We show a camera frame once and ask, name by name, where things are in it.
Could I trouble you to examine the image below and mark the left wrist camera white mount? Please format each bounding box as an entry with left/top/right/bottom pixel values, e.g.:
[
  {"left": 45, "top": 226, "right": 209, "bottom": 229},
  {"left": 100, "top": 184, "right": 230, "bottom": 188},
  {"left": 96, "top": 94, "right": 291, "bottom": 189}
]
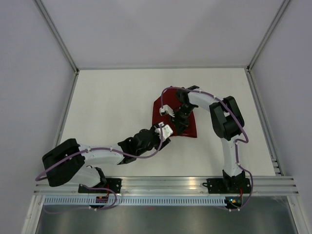
[{"left": 155, "top": 122, "right": 174, "bottom": 141}]

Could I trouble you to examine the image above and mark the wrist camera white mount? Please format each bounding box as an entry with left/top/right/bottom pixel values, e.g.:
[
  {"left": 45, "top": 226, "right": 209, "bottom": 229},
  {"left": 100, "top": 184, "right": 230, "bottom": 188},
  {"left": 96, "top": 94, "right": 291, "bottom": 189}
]
[
  {"left": 155, "top": 122, "right": 174, "bottom": 141},
  {"left": 159, "top": 105, "right": 175, "bottom": 117}
]

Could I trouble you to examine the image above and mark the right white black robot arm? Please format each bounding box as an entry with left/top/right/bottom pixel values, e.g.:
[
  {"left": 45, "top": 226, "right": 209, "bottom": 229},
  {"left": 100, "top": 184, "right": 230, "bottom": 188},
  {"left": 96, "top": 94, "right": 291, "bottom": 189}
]
[{"left": 170, "top": 86, "right": 245, "bottom": 193}]

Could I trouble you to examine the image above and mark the white slotted cable duct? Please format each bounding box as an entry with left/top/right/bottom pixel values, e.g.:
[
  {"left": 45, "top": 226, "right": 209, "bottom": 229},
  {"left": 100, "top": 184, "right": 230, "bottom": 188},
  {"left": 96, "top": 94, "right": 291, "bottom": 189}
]
[{"left": 44, "top": 195, "right": 226, "bottom": 206}]

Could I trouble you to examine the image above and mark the aluminium frame rail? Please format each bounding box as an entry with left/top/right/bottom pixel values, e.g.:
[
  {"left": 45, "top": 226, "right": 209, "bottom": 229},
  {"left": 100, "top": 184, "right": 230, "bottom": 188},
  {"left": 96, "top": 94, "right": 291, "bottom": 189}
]
[{"left": 33, "top": 176, "right": 299, "bottom": 196}]

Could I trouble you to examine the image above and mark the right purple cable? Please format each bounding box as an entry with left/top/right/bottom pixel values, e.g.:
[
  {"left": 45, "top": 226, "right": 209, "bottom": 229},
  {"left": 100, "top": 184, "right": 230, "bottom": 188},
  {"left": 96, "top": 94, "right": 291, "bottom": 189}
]
[{"left": 160, "top": 86, "right": 255, "bottom": 212}]

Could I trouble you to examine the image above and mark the red cloth napkin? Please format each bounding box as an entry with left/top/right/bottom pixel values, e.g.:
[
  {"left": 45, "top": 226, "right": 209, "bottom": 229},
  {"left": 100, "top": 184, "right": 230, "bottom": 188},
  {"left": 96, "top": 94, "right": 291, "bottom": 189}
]
[{"left": 152, "top": 88, "right": 197, "bottom": 138}]

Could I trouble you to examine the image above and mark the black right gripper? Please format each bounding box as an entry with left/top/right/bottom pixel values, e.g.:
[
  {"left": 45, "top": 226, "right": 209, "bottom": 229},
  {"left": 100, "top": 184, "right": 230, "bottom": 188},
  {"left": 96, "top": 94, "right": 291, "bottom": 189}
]
[{"left": 169, "top": 104, "right": 195, "bottom": 136}]

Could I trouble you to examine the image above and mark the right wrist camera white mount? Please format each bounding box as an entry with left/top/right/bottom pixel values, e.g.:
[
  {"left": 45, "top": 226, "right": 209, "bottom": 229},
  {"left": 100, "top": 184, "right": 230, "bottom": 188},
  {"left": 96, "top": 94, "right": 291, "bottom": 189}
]
[{"left": 159, "top": 105, "right": 175, "bottom": 117}]

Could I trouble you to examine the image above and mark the right robot arm base mount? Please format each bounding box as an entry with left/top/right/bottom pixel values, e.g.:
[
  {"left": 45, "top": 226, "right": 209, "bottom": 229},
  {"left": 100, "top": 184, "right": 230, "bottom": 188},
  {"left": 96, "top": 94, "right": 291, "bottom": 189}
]
[{"left": 203, "top": 178, "right": 252, "bottom": 194}]

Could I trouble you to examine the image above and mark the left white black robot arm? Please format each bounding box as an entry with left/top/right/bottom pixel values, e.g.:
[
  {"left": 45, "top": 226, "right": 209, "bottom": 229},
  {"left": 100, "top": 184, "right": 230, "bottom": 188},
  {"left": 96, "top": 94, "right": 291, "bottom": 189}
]
[{"left": 36, "top": 122, "right": 173, "bottom": 193}]

